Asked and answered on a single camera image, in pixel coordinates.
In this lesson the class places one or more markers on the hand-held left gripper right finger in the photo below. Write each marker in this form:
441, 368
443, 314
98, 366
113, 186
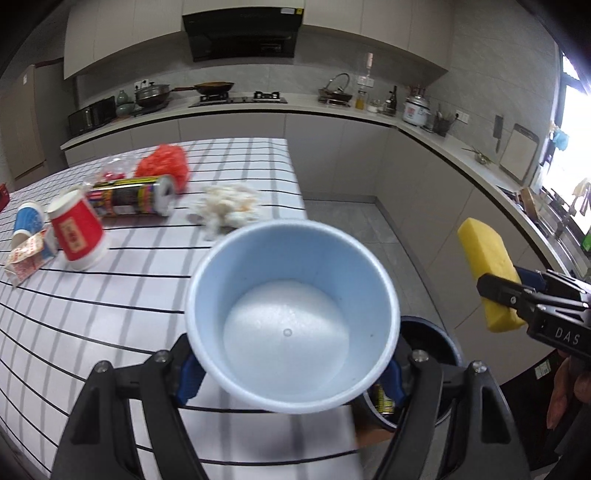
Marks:
395, 379

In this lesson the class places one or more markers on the dark blue trash bin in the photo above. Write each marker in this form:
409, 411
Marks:
434, 341

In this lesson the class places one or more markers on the yellow oil bottle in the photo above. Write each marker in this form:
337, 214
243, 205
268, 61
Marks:
361, 100

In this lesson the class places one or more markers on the kitchen sink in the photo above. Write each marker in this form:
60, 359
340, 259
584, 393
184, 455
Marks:
568, 240

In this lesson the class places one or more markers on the pot with glass lid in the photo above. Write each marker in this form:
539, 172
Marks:
152, 94

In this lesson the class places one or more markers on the metal kettle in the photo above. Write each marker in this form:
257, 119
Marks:
334, 92

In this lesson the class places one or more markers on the clear wrapper with red print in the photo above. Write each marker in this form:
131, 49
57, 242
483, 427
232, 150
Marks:
113, 175

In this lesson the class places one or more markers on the white striped tablecloth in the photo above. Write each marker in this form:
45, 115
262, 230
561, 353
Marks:
138, 295

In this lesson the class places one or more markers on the dark built-in appliance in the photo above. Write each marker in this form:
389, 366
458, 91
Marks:
531, 397

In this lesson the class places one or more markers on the blue paper cup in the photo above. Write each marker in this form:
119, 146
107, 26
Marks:
30, 217

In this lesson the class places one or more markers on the red white patterned carton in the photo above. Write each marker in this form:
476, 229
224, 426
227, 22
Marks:
25, 258

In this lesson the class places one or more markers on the red plastic bag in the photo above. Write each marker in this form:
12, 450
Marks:
164, 161

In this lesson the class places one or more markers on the dark glass bottle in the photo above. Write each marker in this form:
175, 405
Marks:
394, 101

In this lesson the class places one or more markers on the white wall socket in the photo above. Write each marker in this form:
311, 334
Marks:
461, 115

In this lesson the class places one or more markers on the black range hood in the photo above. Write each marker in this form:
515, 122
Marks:
240, 32

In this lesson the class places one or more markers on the red box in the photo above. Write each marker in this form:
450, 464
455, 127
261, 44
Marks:
2, 196

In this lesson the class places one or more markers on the green vegetable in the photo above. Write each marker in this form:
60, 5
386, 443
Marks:
480, 157

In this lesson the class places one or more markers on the white rice cooker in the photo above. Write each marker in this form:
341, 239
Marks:
415, 110

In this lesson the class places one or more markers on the blue hanging cloth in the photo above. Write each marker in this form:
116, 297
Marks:
561, 137

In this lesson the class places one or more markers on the black microwave oven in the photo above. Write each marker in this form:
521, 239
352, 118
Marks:
92, 115

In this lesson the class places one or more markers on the black gas stove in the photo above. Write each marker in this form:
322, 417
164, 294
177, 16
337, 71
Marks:
240, 99

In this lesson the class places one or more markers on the yellow sponge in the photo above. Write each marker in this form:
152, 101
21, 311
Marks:
485, 258

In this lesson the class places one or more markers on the black utensil holder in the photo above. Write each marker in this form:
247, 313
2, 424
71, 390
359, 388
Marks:
443, 125

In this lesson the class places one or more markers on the red paper cup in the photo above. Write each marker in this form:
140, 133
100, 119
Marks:
76, 230

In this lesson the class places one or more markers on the beige refrigerator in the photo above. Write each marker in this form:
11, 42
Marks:
27, 120

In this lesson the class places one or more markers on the white cutting board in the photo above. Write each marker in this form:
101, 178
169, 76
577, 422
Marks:
519, 152

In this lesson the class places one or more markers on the white kitchen counter cabinets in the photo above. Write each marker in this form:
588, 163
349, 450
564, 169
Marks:
415, 175

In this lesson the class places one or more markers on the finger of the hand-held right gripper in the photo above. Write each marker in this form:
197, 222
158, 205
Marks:
503, 288
531, 277

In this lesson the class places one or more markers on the kitchen cleaver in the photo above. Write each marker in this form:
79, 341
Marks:
497, 131

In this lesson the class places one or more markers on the person's right hand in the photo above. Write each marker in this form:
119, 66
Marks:
561, 392

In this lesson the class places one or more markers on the black wok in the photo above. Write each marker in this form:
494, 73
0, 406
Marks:
214, 86

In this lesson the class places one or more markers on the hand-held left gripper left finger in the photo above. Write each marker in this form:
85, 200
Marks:
189, 379

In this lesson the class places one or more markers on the white upper cabinets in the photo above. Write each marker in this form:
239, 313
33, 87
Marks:
129, 32

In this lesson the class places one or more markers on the crumpled white tissue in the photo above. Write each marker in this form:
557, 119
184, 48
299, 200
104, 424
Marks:
226, 205

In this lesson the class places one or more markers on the light blue paper bowl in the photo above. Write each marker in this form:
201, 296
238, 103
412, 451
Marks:
295, 323

